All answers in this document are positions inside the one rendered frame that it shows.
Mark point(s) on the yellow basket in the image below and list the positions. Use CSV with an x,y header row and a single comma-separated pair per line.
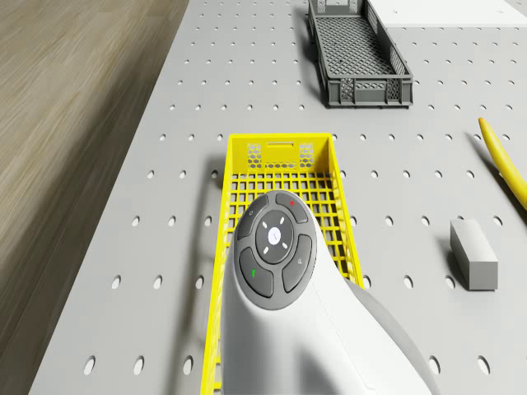
x,y
280,158

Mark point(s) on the banana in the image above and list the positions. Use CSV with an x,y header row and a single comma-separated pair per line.
x,y
500,156

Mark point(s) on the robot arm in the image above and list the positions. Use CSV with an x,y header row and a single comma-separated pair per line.
x,y
284,329

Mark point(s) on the dark grey basket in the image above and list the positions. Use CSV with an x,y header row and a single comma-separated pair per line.
x,y
354,45

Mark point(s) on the white board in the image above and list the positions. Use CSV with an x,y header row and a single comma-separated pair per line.
x,y
453,11

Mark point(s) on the grey cube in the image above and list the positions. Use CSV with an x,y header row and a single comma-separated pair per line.
x,y
477,263

